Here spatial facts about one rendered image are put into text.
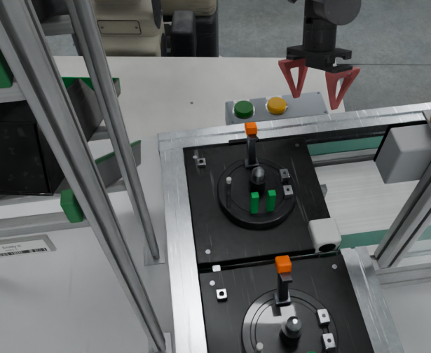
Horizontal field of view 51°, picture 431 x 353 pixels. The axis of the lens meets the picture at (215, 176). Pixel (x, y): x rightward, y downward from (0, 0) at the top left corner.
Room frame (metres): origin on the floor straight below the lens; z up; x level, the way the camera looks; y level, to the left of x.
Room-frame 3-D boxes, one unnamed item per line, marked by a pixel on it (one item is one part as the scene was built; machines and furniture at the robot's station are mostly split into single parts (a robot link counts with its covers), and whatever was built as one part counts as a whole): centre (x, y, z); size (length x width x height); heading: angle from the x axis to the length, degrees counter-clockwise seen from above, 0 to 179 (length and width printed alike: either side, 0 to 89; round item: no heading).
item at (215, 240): (0.43, -0.07, 0.96); 0.24 x 0.24 x 0.02; 6
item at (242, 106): (0.65, -0.06, 0.96); 0.04 x 0.04 x 0.02
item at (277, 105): (0.66, -0.13, 0.96); 0.04 x 0.04 x 0.02
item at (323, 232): (0.35, -0.18, 0.97); 0.05 x 0.05 x 0.04; 6
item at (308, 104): (0.66, -0.13, 0.93); 0.21 x 0.07 x 0.06; 96
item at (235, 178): (0.43, -0.07, 0.98); 0.14 x 0.14 x 0.02
